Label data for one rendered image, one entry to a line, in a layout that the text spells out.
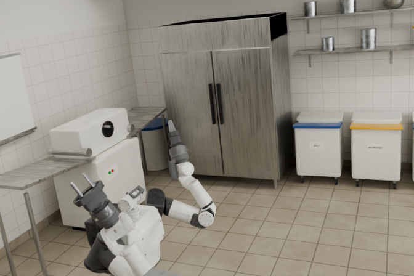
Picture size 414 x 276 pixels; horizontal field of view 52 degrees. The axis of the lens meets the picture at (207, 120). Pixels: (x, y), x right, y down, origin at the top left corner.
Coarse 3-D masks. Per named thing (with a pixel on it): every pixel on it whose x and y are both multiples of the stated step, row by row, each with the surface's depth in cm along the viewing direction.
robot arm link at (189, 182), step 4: (188, 176) 219; (180, 180) 217; (184, 180) 218; (188, 180) 218; (192, 180) 218; (196, 180) 216; (184, 184) 216; (188, 184) 217; (192, 184) 213; (196, 184) 213; (188, 188) 214; (192, 188) 213
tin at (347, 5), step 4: (340, 0) 490; (344, 0) 484; (348, 0) 482; (352, 0) 482; (340, 4) 493; (344, 4) 485; (348, 4) 483; (352, 4) 483; (344, 8) 486; (348, 8) 484; (352, 8) 484; (344, 12) 488; (348, 12) 486; (352, 12) 486
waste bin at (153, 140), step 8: (160, 120) 634; (144, 128) 602; (152, 128) 600; (160, 128) 605; (168, 128) 617; (144, 136) 606; (152, 136) 604; (160, 136) 608; (144, 144) 612; (152, 144) 608; (160, 144) 611; (168, 144) 622; (152, 152) 613; (160, 152) 615; (152, 160) 617; (160, 160) 618; (152, 168) 622; (160, 168) 622
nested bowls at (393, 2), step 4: (384, 0) 469; (388, 0) 465; (392, 0) 463; (396, 0) 462; (400, 0) 462; (404, 0) 465; (384, 4) 472; (388, 4) 467; (392, 4) 464; (396, 4) 463; (400, 4) 465; (388, 8) 473; (392, 8) 469; (396, 8) 470
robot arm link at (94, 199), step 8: (96, 184) 158; (88, 192) 155; (96, 192) 156; (80, 200) 153; (88, 200) 155; (96, 200) 157; (104, 200) 158; (88, 208) 155; (96, 208) 156; (104, 208) 156; (112, 208) 159; (96, 216) 156; (104, 216) 157
